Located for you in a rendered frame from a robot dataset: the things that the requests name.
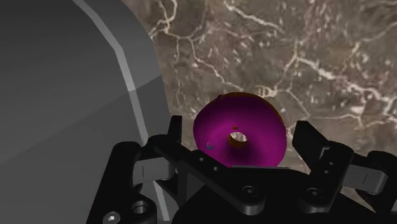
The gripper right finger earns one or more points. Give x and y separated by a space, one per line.
328 167

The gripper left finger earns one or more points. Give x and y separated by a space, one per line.
186 155

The large grey rounded object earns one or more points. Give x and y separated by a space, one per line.
62 93

